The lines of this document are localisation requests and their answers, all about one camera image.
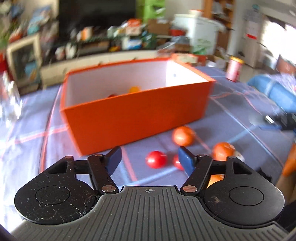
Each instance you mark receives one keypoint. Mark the red printed can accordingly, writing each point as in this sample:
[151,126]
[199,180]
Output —
[234,69]

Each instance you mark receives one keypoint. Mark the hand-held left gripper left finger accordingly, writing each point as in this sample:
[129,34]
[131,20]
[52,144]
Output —
[113,160]

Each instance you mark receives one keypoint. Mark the clear plastic bag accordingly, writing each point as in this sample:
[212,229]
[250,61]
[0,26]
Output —
[9,97]

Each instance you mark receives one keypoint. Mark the blue and white box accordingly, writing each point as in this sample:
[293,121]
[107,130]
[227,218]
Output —
[134,43]

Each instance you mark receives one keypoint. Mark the blue plaid tablecloth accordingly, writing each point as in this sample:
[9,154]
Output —
[34,129]

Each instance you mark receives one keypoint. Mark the orange and white carton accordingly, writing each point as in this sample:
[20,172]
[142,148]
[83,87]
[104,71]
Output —
[134,26]

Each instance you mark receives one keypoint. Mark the red tomato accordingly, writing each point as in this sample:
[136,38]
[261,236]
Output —
[177,162]
[112,95]
[156,159]

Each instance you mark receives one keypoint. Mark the wooden shelf unit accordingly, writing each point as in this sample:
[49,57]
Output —
[219,20]

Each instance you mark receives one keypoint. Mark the brown cardboard box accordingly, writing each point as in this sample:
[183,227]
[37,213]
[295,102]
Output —
[159,27]

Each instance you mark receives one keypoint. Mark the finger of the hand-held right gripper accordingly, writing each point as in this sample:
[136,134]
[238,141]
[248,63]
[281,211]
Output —
[268,120]

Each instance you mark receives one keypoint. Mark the white television cabinet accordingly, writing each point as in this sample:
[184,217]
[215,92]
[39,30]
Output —
[69,64]

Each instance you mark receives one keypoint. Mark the orange cardboard box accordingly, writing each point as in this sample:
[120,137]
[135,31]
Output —
[129,120]

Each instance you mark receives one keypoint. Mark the blue cushion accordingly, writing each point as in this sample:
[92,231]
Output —
[272,91]

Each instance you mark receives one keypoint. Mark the mandarin orange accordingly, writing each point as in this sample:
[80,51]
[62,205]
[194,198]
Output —
[183,136]
[215,179]
[222,150]
[134,89]

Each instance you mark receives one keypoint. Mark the green plastic shelf unit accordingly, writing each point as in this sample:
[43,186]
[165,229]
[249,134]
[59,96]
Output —
[151,9]

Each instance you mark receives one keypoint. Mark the red plastic basin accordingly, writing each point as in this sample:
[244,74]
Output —
[177,32]

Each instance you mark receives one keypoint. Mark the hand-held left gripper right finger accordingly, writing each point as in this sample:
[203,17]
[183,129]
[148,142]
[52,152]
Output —
[186,160]

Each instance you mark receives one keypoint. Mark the black flat-screen television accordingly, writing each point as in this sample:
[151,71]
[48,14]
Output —
[97,18]

